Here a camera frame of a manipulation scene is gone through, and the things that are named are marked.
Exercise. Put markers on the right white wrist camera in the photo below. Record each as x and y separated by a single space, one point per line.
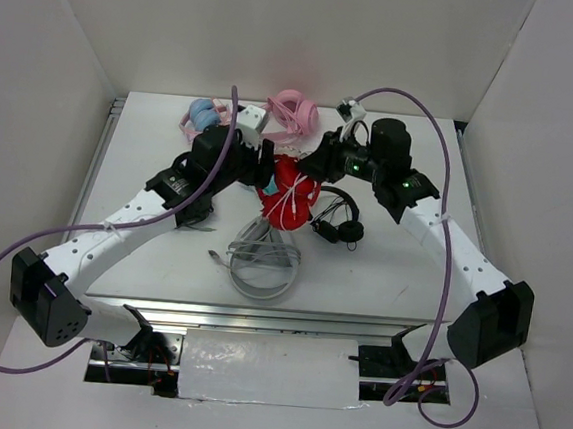
351 112

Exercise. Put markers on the white taped cover panel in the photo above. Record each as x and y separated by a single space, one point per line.
283 370

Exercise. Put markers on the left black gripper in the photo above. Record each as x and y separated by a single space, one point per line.
259 174

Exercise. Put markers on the grey headphones with cable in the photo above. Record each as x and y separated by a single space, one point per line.
262 262

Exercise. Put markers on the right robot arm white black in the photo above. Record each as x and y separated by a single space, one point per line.
495 312

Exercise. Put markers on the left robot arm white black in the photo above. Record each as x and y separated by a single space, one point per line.
49 289

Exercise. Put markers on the black headset with microphone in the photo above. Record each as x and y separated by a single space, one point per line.
193 214

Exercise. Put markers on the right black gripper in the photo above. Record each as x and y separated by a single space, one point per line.
324 163

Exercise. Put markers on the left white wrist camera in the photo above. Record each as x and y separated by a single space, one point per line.
251 121

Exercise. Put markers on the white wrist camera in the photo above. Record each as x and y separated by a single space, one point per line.
351 112
251 121

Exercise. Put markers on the blue pink cat-ear headphones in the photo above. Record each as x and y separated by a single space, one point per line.
201 114

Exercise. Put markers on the aluminium rail frame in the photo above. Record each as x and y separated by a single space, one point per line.
367 295

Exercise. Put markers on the black on-ear headphones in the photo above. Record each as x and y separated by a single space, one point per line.
350 231

